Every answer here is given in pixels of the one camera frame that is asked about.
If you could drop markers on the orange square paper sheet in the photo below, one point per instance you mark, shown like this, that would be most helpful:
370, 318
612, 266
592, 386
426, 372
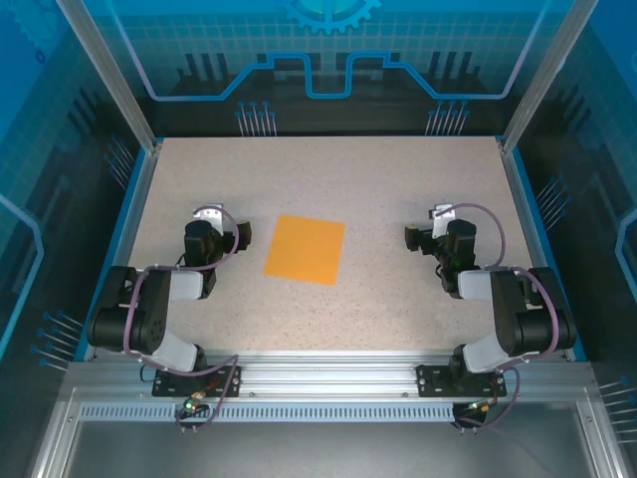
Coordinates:
304, 249

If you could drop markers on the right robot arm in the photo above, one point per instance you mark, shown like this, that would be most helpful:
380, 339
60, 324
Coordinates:
507, 309

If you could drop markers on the grey metal shelf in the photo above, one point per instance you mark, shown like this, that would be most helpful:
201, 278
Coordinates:
323, 453

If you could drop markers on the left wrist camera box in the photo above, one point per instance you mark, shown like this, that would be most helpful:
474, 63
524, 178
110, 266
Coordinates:
211, 215

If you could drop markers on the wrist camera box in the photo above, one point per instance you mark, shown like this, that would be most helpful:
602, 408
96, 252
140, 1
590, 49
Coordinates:
211, 215
442, 216

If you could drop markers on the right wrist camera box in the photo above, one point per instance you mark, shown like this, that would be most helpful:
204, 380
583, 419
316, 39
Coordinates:
442, 216

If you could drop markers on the aluminium side frame rail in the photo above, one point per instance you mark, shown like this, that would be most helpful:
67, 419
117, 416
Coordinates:
532, 239
124, 239

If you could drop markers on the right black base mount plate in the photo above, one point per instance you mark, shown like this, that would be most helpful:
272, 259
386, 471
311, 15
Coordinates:
433, 381

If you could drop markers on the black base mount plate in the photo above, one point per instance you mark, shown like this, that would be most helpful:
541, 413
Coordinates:
433, 381
166, 388

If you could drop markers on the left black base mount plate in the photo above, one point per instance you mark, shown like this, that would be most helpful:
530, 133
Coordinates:
166, 388

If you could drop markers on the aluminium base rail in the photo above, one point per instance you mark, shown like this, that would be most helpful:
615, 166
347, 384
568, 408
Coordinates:
323, 373

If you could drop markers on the aluminium frame post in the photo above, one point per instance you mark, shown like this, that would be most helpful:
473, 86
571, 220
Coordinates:
109, 74
547, 65

